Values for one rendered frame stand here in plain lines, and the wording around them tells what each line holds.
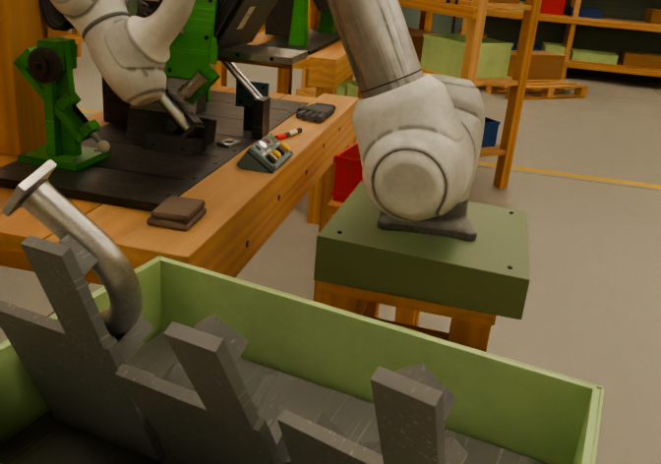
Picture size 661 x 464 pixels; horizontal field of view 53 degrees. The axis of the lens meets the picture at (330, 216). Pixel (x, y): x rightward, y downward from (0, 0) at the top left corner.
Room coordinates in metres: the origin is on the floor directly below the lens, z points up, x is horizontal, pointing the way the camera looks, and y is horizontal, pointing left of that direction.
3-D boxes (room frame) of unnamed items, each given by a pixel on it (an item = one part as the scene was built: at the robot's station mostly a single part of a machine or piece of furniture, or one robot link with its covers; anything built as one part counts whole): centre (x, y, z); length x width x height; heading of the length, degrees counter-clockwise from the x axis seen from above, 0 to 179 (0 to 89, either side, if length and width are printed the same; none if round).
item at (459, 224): (1.23, -0.18, 0.95); 0.22 x 0.18 x 0.06; 178
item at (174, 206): (1.16, 0.29, 0.91); 0.10 x 0.08 x 0.03; 170
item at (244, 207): (1.75, 0.15, 0.82); 1.50 x 0.14 x 0.15; 168
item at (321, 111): (2.11, 0.08, 0.91); 0.20 x 0.11 x 0.03; 165
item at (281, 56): (1.87, 0.31, 1.11); 0.39 x 0.16 x 0.03; 78
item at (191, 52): (1.72, 0.38, 1.17); 0.13 x 0.12 x 0.20; 168
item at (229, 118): (1.81, 0.42, 0.89); 1.10 x 0.42 x 0.02; 168
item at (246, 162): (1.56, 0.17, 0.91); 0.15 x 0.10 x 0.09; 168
